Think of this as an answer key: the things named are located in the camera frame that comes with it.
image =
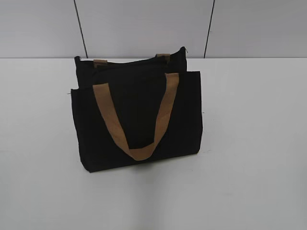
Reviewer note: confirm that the black tote bag tan handles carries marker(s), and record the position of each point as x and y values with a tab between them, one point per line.
136	112

